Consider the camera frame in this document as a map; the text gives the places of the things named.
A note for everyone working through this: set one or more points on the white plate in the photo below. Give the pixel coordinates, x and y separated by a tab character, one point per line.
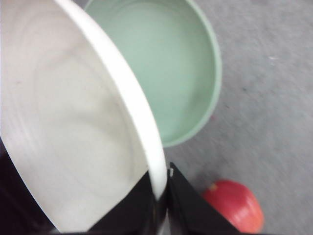
72	119

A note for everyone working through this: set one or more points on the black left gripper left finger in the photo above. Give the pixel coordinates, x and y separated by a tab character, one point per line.
139	212

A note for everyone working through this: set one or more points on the red yellow pomegranate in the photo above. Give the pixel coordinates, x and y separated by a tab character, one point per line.
237	203

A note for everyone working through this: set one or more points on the green plate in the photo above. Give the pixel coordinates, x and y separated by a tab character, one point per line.
174	50

